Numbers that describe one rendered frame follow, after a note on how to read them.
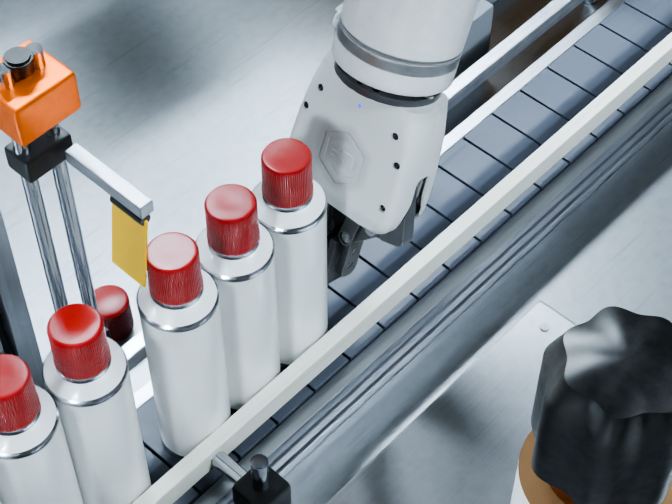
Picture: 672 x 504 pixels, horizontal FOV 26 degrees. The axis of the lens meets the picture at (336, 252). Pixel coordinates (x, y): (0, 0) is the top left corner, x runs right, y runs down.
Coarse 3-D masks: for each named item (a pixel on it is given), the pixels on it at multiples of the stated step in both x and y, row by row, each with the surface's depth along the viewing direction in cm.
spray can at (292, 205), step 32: (288, 160) 93; (256, 192) 96; (288, 192) 93; (320, 192) 96; (288, 224) 95; (320, 224) 96; (288, 256) 97; (320, 256) 99; (288, 288) 100; (320, 288) 102; (288, 320) 103; (320, 320) 104; (288, 352) 106
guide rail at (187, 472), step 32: (640, 64) 123; (608, 96) 120; (576, 128) 118; (544, 160) 116; (512, 192) 114; (480, 224) 113; (416, 256) 110; (448, 256) 112; (384, 288) 108; (352, 320) 106; (320, 352) 104; (288, 384) 102; (256, 416) 101; (224, 448) 100; (160, 480) 98; (192, 480) 99
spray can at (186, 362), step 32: (160, 256) 88; (192, 256) 88; (160, 288) 89; (192, 288) 89; (160, 320) 90; (192, 320) 90; (160, 352) 92; (192, 352) 92; (224, 352) 97; (160, 384) 96; (192, 384) 95; (224, 384) 98; (160, 416) 100; (192, 416) 98; (224, 416) 100; (192, 448) 101
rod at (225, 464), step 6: (216, 456) 99; (222, 456) 99; (228, 456) 99; (216, 462) 99; (222, 462) 99; (228, 462) 99; (234, 462) 99; (216, 468) 99; (222, 468) 99; (228, 468) 99; (234, 468) 99; (240, 468) 99; (228, 474) 99; (234, 474) 98; (240, 474) 98; (234, 480) 98
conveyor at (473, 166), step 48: (576, 48) 129; (624, 48) 129; (528, 96) 125; (576, 96) 125; (480, 144) 122; (528, 144) 122; (432, 192) 118; (480, 192) 118; (528, 192) 118; (432, 240) 115; (480, 240) 115; (336, 288) 112; (432, 288) 114; (144, 432) 104
